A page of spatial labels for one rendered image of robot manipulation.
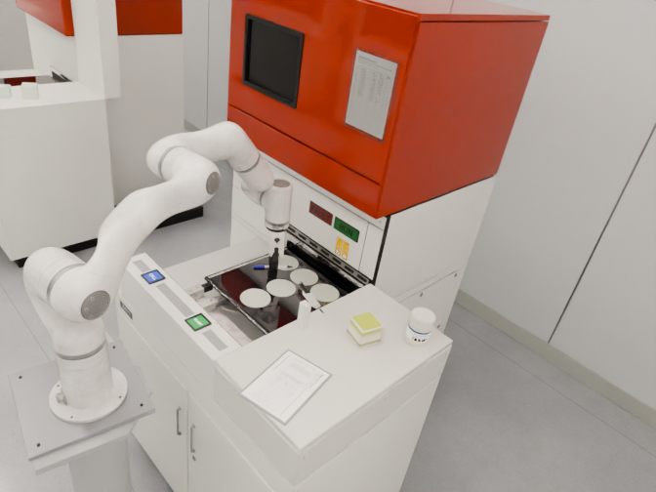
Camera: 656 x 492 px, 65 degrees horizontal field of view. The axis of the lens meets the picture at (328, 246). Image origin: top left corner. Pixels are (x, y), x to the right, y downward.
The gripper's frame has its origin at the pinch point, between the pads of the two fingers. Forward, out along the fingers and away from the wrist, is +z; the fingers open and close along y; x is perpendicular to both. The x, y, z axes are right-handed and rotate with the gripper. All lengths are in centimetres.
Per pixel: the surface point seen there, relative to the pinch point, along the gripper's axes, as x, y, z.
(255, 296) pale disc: 7.2, -16.5, 2.2
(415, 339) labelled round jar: -37, -48, -6
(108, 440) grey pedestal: 45, -64, 10
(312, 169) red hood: -11.2, 5.2, -34.7
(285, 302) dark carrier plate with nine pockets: -2.6, -19.6, 2.3
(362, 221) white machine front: -27.0, -9.6, -23.7
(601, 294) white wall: -177, 32, 41
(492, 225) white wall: -139, 88, 33
